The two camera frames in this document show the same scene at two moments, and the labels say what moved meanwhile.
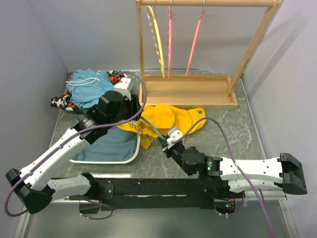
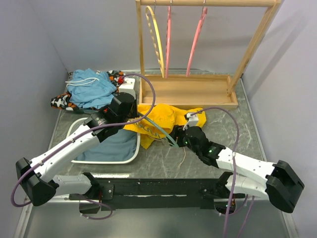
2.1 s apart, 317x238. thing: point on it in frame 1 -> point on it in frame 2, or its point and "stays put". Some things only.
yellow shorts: [156, 119] stays put
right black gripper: [168, 151] -> [179, 132]
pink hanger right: [195, 41] stays put
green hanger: [147, 130] -> [154, 124]
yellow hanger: [159, 40] stays put
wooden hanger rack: [194, 91] stays put
